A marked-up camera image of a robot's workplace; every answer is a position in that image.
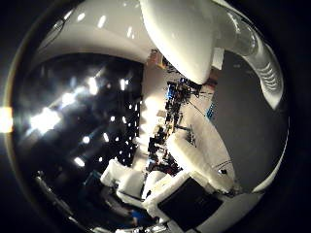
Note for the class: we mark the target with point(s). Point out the teal crate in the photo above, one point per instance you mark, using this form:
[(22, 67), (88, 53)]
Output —
[(211, 111)]

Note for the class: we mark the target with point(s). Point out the white spray bottle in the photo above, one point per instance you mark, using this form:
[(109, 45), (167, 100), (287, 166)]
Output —
[(184, 35)]

